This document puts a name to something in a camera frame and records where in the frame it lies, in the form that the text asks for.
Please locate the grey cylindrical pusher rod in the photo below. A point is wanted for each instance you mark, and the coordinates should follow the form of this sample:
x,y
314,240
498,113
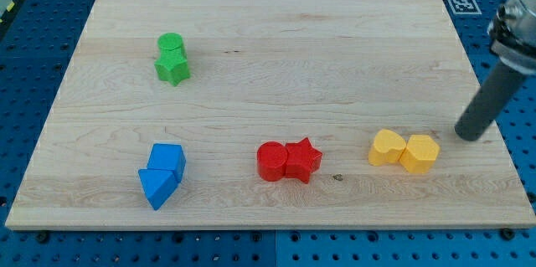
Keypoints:
x,y
495,92

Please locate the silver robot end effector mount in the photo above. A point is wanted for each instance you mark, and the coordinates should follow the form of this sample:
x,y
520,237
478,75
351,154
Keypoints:
x,y
512,31

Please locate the red star block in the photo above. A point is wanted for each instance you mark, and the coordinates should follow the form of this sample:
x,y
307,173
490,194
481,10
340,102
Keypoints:
x,y
303,160

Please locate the green star block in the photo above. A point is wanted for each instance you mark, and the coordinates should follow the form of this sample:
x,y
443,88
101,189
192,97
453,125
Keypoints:
x,y
172,66

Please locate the white fiducial marker tag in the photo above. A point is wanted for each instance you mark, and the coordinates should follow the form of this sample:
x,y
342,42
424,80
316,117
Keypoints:
x,y
464,7

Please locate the yellow pentagon block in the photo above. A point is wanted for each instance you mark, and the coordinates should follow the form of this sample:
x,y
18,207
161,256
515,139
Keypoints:
x,y
420,154

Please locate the yellow heart block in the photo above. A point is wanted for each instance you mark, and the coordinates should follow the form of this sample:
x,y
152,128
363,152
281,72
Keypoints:
x,y
387,147

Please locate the wooden board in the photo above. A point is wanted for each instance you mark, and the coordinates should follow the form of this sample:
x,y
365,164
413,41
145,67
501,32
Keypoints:
x,y
335,71

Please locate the red cylinder block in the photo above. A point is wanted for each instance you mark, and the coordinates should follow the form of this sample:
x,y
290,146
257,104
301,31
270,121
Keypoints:
x,y
271,161

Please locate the green cylinder block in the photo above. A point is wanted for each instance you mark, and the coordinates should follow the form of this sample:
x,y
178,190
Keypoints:
x,y
170,42

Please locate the blue cube block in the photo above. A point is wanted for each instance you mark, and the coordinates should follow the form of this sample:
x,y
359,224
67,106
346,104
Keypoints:
x,y
168,157

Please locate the blue triangle block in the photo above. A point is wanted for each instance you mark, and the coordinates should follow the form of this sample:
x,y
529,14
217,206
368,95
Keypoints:
x,y
158,185

